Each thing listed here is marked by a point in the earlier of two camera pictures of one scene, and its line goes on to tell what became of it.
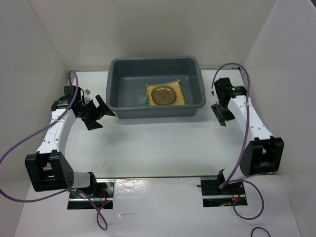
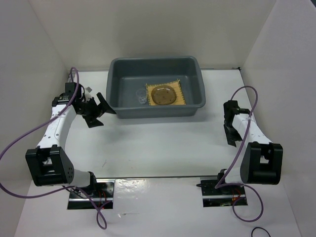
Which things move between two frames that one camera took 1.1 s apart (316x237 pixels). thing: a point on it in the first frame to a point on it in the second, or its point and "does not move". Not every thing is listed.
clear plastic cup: x=141 y=95 does not move
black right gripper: x=220 y=117 to x=231 y=138
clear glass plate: x=163 y=95 does not move
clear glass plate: x=163 y=95 does not move
